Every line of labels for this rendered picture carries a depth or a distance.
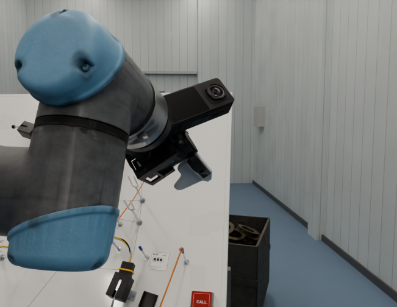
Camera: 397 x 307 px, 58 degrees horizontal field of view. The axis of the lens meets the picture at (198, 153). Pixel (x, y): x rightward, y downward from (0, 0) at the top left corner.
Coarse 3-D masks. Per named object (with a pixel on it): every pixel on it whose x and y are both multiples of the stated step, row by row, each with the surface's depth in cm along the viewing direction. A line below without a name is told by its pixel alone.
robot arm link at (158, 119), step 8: (160, 96) 37; (160, 104) 36; (160, 112) 36; (152, 120) 35; (160, 120) 37; (144, 128) 35; (152, 128) 36; (160, 128) 37; (136, 136) 36; (144, 136) 35; (152, 136) 37; (128, 144) 37; (136, 144) 37; (144, 144) 38
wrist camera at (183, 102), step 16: (208, 80) 47; (176, 96) 44; (192, 96) 45; (208, 96) 45; (224, 96) 46; (176, 112) 43; (192, 112) 43; (208, 112) 44; (224, 112) 47; (176, 128) 43
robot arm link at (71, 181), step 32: (64, 128) 26; (96, 128) 27; (0, 160) 27; (32, 160) 26; (64, 160) 25; (96, 160) 26; (0, 192) 26; (32, 192) 25; (64, 192) 25; (96, 192) 26; (0, 224) 27; (32, 224) 24; (64, 224) 24; (96, 224) 26; (32, 256) 24; (64, 256) 24; (96, 256) 26
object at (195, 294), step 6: (192, 294) 88; (198, 294) 88; (204, 294) 88; (210, 294) 88; (192, 300) 87; (198, 300) 87; (204, 300) 87; (210, 300) 87; (192, 306) 86; (198, 306) 86; (204, 306) 86; (210, 306) 86
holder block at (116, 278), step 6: (114, 276) 87; (120, 276) 87; (126, 276) 87; (114, 282) 86; (126, 282) 86; (132, 282) 89; (108, 288) 85; (114, 288) 85; (120, 288) 85; (126, 288) 86; (108, 294) 84; (114, 294) 86; (120, 294) 84; (126, 294) 86; (120, 300) 86
